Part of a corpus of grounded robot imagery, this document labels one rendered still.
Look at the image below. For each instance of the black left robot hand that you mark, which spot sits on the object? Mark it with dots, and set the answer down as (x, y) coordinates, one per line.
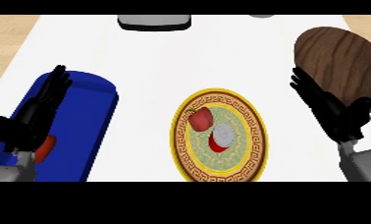
(36, 113)

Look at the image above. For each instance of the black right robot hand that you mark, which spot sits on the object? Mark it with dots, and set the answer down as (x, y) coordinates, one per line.
(334, 113)

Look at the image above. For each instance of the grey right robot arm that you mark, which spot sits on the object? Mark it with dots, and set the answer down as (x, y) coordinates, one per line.
(356, 160)

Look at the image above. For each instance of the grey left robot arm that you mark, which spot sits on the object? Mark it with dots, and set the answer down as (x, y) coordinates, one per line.
(17, 167)

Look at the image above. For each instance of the blue bowl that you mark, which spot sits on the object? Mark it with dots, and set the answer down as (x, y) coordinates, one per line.
(80, 126)

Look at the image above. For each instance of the red can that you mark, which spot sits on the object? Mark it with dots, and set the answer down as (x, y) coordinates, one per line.
(223, 138)

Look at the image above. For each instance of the yellow patterned plate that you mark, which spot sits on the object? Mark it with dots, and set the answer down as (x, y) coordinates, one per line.
(220, 136)

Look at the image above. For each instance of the red-orange vegetable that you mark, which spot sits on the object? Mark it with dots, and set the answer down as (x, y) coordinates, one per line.
(46, 149)

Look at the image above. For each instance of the brown wooden cutting board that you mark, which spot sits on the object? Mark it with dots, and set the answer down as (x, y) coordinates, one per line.
(338, 61)

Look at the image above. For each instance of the small grey object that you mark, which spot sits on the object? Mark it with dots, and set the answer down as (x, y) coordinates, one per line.
(261, 16)

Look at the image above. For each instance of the grey appliance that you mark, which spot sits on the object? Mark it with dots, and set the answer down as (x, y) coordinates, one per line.
(154, 21)

